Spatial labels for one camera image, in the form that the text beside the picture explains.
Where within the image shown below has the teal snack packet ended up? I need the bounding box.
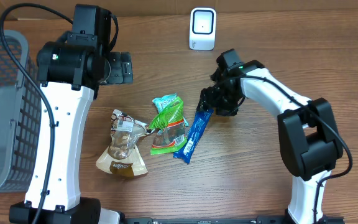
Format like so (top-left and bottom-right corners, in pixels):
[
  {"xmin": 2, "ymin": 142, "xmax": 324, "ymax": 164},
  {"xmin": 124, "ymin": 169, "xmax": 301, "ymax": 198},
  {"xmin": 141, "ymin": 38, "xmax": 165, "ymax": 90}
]
[{"xmin": 150, "ymin": 93, "xmax": 189, "ymax": 129}]

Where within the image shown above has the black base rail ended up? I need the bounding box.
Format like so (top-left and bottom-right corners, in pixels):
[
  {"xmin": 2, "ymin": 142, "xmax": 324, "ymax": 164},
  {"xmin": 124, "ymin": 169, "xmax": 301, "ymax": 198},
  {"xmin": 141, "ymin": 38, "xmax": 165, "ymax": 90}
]
[{"xmin": 122, "ymin": 216, "xmax": 346, "ymax": 224}]

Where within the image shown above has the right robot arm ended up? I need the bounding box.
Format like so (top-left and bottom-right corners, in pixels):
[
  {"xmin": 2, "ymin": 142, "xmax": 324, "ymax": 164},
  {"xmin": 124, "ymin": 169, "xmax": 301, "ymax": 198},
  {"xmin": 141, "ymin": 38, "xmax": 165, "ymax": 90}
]
[{"xmin": 197, "ymin": 49, "xmax": 344, "ymax": 223}]

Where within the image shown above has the green packet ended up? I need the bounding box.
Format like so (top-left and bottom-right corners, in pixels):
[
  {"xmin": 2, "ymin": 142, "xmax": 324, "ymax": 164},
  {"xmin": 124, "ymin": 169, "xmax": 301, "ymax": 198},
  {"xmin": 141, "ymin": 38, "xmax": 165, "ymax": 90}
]
[{"xmin": 150, "ymin": 96, "xmax": 187, "ymax": 155}]

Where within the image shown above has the beige snack bag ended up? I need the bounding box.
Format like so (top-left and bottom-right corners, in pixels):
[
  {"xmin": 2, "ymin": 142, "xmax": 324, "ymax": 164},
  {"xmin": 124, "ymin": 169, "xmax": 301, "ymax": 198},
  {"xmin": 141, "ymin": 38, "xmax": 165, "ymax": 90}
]
[{"xmin": 96, "ymin": 110, "xmax": 153, "ymax": 178}]

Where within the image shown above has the white barcode scanner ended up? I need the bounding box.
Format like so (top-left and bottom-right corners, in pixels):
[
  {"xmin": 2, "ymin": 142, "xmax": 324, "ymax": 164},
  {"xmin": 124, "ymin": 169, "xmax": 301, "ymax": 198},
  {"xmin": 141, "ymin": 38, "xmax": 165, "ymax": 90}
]
[{"xmin": 189, "ymin": 7, "xmax": 216, "ymax": 51}]

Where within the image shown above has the grey plastic mesh basket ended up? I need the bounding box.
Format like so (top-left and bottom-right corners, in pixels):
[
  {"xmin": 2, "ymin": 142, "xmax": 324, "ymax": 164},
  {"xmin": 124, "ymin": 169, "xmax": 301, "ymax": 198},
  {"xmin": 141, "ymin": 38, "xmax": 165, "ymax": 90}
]
[{"xmin": 0, "ymin": 39, "xmax": 42, "ymax": 192}]

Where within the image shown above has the blue snack bar wrapper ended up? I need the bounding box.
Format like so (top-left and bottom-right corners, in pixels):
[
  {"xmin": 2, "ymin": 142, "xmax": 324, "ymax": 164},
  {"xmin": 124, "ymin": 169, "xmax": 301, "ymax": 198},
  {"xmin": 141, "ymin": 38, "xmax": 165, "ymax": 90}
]
[{"xmin": 173, "ymin": 110, "xmax": 214, "ymax": 164}]

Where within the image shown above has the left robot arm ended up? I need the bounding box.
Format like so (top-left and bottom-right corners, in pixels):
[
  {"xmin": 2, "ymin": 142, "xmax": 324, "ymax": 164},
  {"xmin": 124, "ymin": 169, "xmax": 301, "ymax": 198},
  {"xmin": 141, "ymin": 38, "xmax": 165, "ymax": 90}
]
[{"xmin": 9, "ymin": 4, "xmax": 133, "ymax": 224}]

